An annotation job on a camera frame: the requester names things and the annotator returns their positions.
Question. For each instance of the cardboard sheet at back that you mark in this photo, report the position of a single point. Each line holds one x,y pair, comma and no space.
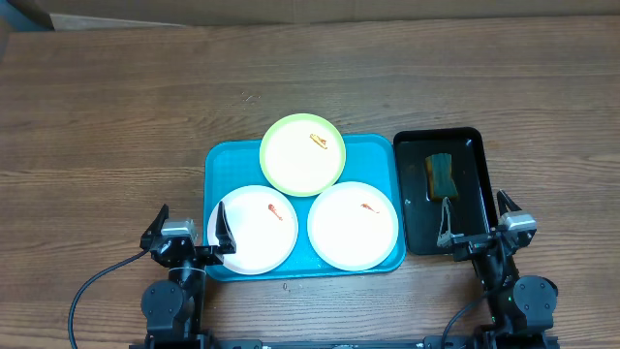
238,12

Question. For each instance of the teal plastic serving tray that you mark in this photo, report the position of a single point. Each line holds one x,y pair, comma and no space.
369,159

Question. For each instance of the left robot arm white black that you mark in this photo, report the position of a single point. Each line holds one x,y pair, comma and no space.
173,306

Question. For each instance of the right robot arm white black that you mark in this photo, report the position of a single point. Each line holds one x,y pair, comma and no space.
521,307

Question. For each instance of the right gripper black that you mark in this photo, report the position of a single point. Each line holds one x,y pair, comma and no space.
482,243

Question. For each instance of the green yellow scrubbing sponge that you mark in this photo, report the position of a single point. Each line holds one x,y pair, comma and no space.
441,184

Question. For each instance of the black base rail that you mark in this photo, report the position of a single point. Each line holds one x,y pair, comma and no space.
429,342

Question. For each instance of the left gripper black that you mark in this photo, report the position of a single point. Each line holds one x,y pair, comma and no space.
215,255

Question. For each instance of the white plate with ketchup left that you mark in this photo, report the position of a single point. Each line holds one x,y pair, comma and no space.
264,225

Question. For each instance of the black rectangular wash tray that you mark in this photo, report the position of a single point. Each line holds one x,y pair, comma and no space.
473,209

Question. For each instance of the light green round plate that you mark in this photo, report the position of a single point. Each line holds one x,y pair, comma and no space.
302,154

